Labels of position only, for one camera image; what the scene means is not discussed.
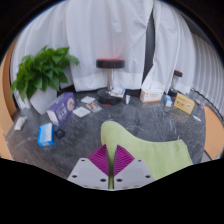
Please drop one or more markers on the white plastic packet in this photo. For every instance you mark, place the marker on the white plastic packet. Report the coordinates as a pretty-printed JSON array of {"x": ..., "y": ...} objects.
[{"x": 20, "y": 123}]

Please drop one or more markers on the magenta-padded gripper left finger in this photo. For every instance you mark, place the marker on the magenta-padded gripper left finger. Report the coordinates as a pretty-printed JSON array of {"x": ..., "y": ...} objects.
[{"x": 88, "y": 175}]

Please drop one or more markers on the light green towel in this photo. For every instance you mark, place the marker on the light green towel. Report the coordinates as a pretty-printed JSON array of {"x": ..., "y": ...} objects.
[{"x": 150, "y": 150}]

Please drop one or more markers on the yellow table sign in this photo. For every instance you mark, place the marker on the yellow table sign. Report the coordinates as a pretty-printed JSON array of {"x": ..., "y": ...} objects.
[{"x": 184, "y": 103}]

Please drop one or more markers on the black stool with red rim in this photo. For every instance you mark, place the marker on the black stool with red rim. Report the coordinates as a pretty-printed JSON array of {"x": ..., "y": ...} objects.
[
  {"x": 110, "y": 63},
  {"x": 178, "y": 73}
]

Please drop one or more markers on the white curtain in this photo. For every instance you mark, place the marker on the white curtain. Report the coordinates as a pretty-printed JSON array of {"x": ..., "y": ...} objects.
[
  {"x": 103, "y": 33},
  {"x": 180, "y": 43}
]

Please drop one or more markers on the small purple bottle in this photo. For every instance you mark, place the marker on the small purple bottle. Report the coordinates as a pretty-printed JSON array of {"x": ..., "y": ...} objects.
[{"x": 201, "y": 106}]

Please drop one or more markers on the white and orange carton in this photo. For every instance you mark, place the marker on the white and orange carton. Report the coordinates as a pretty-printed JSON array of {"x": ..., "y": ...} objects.
[{"x": 151, "y": 96}]

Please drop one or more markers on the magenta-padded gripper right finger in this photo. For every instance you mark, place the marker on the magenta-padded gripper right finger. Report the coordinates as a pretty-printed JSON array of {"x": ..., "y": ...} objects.
[{"x": 133, "y": 175}]

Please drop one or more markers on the small blue and white box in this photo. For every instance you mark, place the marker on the small blue and white box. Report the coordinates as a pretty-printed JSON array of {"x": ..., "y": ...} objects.
[{"x": 168, "y": 101}]

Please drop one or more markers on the small white can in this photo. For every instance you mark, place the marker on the small white can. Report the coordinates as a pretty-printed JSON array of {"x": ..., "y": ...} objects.
[{"x": 127, "y": 99}]

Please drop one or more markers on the white booklet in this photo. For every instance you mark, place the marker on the white booklet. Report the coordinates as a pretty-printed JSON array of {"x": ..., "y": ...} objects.
[{"x": 118, "y": 92}]

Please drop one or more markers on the small black round object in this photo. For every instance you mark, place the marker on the small black round object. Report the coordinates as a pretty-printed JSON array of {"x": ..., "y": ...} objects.
[{"x": 60, "y": 133}]

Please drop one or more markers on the green plant in white pot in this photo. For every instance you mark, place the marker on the green plant in white pot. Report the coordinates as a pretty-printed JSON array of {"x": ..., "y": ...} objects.
[{"x": 41, "y": 71}]

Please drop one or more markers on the white pen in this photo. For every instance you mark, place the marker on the white pen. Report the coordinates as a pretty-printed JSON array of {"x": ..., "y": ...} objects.
[{"x": 197, "y": 118}]

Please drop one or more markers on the purple cardboard box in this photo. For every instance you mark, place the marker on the purple cardboard box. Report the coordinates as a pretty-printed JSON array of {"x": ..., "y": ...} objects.
[{"x": 60, "y": 109}]

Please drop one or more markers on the brown printed snack packet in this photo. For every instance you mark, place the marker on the brown printed snack packet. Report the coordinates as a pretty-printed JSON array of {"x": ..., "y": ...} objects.
[{"x": 93, "y": 106}]

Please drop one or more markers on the small white card packet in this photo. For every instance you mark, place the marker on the small white card packet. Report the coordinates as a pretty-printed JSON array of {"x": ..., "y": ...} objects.
[{"x": 88, "y": 99}]

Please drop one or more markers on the white flat sachet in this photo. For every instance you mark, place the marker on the white flat sachet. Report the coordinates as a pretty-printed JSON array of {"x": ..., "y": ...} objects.
[{"x": 81, "y": 111}]

